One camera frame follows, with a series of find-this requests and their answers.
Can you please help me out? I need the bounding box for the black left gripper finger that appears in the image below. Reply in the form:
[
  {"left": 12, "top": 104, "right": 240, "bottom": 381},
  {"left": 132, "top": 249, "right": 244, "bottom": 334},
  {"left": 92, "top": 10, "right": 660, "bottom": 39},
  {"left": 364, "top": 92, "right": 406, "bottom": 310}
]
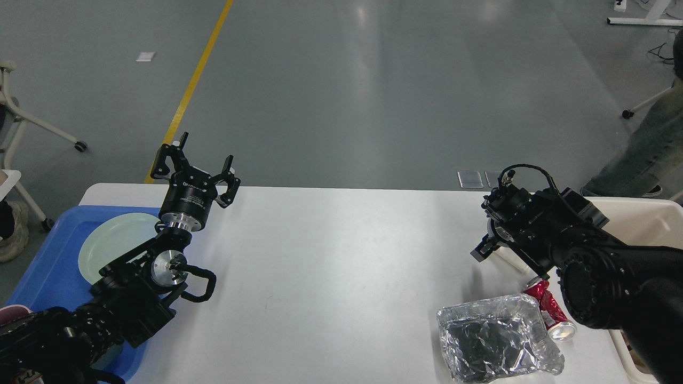
[
  {"left": 150, "top": 133, "right": 195, "bottom": 185},
  {"left": 207, "top": 155, "right": 241, "bottom": 209}
]

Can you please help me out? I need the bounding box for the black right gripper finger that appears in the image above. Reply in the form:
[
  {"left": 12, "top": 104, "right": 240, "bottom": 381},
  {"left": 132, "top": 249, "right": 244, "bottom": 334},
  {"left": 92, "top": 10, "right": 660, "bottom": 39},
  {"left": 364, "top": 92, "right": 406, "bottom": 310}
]
[{"left": 471, "top": 234, "right": 502, "bottom": 262}]

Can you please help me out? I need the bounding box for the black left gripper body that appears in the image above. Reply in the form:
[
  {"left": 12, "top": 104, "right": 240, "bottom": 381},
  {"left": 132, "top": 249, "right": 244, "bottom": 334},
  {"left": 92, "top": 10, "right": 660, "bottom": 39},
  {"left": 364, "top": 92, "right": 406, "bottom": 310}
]
[{"left": 158, "top": 178, "right": 218, "bottom": 233}]

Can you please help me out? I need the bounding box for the light green plate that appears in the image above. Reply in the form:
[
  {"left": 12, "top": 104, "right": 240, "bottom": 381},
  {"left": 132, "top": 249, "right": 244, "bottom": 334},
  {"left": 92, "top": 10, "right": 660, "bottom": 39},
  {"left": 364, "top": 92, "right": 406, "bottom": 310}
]
[{"left": 78, "top": 212, "right": 158, "bottom": 284}]

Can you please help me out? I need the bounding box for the white paper cup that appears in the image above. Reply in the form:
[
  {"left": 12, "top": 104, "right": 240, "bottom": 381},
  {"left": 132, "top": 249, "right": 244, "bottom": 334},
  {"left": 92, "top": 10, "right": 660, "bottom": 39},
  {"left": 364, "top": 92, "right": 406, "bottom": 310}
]
[{"left": 487, "top": 219, "right": 533, "bottom": 276}]

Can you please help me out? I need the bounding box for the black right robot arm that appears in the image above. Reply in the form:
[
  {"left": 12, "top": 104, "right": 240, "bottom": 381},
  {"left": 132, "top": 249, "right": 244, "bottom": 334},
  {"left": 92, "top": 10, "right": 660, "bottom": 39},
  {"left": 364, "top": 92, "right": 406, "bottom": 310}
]
[{"left": 471, "top": 165, "right": 682, "bottom": 383}]

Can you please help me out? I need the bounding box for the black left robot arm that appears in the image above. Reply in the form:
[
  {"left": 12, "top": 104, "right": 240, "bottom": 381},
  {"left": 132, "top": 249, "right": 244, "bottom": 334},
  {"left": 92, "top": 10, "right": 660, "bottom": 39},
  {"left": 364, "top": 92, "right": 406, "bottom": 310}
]
[{"left": 1, "top": 133, "right": 241, "bottom": 383}]

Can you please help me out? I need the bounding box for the small clear floor plate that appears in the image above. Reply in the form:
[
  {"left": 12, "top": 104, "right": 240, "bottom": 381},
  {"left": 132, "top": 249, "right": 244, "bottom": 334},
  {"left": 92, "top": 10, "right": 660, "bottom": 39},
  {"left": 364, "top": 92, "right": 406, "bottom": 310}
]
[{"left": 457, "top": 171, "right": 485, "bottom": 189}]

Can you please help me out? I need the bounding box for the crumpled aluminium foil tray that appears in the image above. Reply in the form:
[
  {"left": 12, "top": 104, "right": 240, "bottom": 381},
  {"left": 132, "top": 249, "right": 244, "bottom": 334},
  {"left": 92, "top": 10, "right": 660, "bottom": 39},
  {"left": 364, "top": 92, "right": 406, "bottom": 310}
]
[{"left": 436, "top": 293, "right": 565, "bottom": 383}]

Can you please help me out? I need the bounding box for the red snack wrapper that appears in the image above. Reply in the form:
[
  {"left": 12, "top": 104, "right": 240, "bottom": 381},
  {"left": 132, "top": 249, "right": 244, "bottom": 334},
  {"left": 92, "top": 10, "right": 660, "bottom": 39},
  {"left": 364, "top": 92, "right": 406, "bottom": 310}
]
[{"left": 522, "top": 277, "right": 577, "bottom": 342}]

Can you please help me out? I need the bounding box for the white rolling chair left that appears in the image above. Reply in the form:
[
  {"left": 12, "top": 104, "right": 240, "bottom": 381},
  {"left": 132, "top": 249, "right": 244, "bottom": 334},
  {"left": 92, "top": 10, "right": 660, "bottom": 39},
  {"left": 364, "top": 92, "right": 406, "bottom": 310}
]
[{"left": 0, "top": 59, "right": 89, "bottom": 171}]

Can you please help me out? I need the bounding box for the white rolling chair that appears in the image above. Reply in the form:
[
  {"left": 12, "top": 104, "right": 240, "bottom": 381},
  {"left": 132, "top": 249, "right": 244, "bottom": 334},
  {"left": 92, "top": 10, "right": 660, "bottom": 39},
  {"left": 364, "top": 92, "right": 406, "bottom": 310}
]
[
  {"left": 621, "top": 87, "right": 672, "bottom": 119},
  {"left": 0, "top": 59, "right": 89, "bottom": 171}
]

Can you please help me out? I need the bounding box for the blue plastic tray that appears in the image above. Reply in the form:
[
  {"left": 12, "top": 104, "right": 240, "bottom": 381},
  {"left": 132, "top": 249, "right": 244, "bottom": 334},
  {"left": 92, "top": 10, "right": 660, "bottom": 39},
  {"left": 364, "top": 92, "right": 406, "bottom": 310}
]
[{"left": 0, "top": 205, "right": 166, "bottom": 382}]

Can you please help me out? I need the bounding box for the white sack on floor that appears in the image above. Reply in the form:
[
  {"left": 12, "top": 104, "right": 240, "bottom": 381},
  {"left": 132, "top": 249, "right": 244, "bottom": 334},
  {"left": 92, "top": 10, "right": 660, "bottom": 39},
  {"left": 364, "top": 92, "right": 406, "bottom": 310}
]
[{"left": 1, "top": 199, "right": 29, "bottom": 264}]

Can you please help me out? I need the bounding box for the beige plastic bin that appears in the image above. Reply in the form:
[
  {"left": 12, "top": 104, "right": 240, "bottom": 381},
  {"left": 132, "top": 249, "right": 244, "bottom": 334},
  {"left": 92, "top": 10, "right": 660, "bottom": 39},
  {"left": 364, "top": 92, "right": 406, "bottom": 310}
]
[{"left": 589, "top": 197, "right": 682, "bottom": 383}]

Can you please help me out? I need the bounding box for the white rolling chair right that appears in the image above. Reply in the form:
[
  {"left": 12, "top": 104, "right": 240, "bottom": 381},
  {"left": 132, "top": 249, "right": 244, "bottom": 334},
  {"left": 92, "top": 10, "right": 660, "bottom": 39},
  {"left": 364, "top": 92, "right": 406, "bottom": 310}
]
[{"left": 621, "top": 87, "right": 672, "bottom": 119}]

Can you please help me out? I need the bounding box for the pink mug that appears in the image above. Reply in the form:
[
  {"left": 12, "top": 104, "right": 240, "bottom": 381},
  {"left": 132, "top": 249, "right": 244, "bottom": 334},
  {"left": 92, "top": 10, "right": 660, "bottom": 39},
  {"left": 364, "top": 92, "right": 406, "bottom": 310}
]
[{"left": 0, "top": 305, "right": 33, "bottom": 326}]

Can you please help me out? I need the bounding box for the white table base far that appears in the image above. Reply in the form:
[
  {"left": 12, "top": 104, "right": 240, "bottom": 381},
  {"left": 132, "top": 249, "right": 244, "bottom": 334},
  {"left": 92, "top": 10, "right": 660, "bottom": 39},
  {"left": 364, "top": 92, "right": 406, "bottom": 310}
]
[{"left": 606, "top": 1, "right": 682, "bottom": 28}]

